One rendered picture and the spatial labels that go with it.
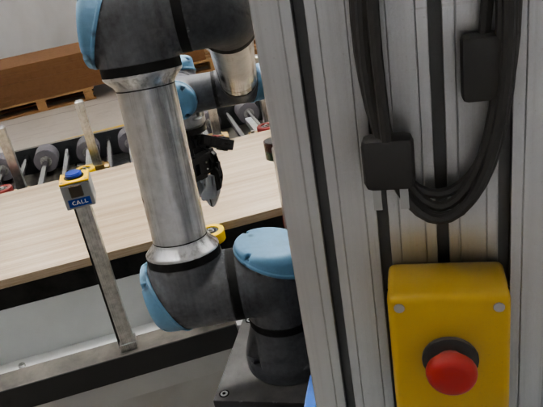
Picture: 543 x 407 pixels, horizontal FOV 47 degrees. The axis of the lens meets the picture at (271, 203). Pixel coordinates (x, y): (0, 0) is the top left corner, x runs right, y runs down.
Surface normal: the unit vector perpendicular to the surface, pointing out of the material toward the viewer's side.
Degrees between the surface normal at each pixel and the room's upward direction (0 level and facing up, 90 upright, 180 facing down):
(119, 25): 81
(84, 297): 90
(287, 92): 90
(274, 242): 7
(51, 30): 90
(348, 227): 90
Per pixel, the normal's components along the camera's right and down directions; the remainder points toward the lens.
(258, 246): -0.03, -0.90
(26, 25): 0.33, 0.37
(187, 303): 0.06, 0.29
